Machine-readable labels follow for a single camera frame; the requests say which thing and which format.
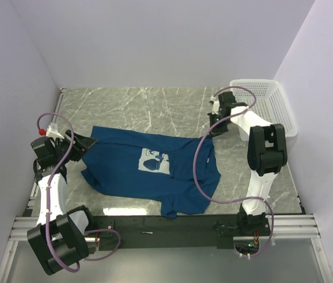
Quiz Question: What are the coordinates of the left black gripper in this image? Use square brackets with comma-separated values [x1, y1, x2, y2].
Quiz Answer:
[54, 130, 97, 163]

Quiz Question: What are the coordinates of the blue t-shirt with print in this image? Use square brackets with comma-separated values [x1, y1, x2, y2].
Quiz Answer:
[82, 126, 221, 219]

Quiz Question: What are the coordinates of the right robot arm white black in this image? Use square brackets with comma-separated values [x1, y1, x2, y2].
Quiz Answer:
[208, 91, 288, 235]

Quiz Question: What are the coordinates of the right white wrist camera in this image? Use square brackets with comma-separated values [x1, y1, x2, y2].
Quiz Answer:
[210, 96, 220, 115]

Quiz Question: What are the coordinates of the aluminium frame rail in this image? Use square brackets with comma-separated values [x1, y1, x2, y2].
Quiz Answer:
[0, 87, 333, 283]

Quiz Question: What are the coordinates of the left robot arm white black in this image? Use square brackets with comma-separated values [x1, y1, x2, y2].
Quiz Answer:
[27, 130, 97, 275]

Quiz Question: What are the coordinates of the white perforated plastic basket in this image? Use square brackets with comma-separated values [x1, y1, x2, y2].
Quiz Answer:
[230, 79, 298, 138]

